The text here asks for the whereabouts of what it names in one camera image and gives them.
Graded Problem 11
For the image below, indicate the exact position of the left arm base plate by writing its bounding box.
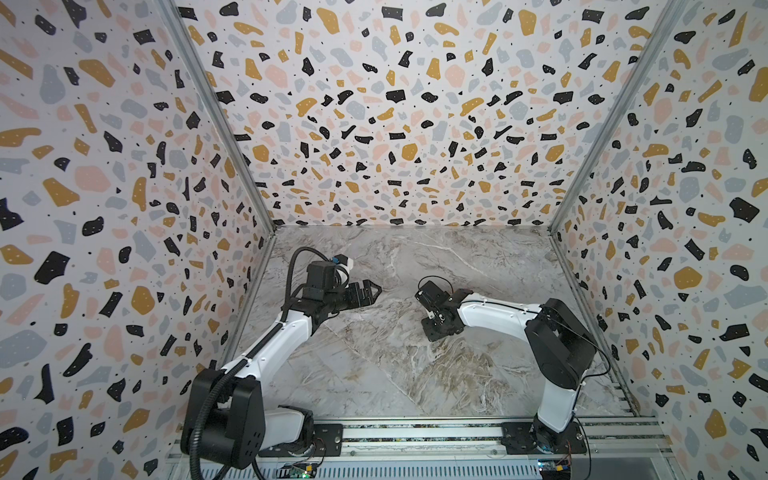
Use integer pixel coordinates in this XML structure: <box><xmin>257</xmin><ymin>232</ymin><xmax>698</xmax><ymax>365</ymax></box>
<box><xmin>259</xmin><ymin>423</ymin><xmax>344</xmax><ymax>460</ymax></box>

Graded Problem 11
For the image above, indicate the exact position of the left frame aluminium post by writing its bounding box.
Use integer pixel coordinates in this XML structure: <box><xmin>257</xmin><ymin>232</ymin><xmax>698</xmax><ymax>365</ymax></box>
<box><xmin>149</xmin><ymin>0</ymin><xmax>277</xmax><ymax>235</ymax></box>

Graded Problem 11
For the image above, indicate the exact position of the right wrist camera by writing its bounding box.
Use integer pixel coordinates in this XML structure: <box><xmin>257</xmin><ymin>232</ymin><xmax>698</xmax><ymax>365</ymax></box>
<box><xmin>415</xmin><ymin>280</ymin><xmax>452</xmax><ymax>312</ymax></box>

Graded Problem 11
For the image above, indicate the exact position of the right frame aluminium post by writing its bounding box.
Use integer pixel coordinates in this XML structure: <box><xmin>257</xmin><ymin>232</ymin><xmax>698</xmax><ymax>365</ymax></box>
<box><xmin>548</xmin><ymin>0</ymin><xmax>691</xmax><ymax>235</ymax></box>

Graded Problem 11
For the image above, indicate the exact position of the frame aluminium post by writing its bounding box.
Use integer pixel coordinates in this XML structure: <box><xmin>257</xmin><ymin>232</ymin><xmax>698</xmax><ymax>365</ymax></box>
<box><xmin>149</xmin><ymin>0</ymin><xmax>277</xmax><ymax>235</ymax></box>
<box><xmin>548</xmin><ymin>0</ymin><xmax>691</xmax><ymax>235</ymax></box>

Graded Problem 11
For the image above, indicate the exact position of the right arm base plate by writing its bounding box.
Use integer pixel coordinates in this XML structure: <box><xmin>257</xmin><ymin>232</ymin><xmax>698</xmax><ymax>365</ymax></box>
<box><xmin>500</xmin><ymin>419</ymin><xmax>588</xmax><ymax>455</ymax></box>

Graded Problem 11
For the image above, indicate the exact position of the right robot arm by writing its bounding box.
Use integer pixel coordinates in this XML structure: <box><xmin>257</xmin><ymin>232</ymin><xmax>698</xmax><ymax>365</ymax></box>
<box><xmin>415</xmin><ymin>281</ymin><xmax>598</xmax><ymax>453</ymax></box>

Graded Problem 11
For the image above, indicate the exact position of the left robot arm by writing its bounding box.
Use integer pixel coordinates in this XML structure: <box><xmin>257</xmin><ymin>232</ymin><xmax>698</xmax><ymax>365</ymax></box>
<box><xmin>181</xmin><ymin>255</ymin><xmax>382</xmax><ymax>479</ymax></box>

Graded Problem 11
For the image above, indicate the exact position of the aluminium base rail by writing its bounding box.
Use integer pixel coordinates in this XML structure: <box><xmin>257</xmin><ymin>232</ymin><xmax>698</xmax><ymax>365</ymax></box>
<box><xmin>164</xmin><ymin>415</ymin><xmax>679</xmax><ymax>480</ymax></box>

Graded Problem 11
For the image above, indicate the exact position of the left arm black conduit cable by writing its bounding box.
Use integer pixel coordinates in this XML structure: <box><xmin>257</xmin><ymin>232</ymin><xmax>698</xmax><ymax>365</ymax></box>
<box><xmin>187</xmin><ymin>246</ymin><xmax>331</xmax><ymax>480</ymax></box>

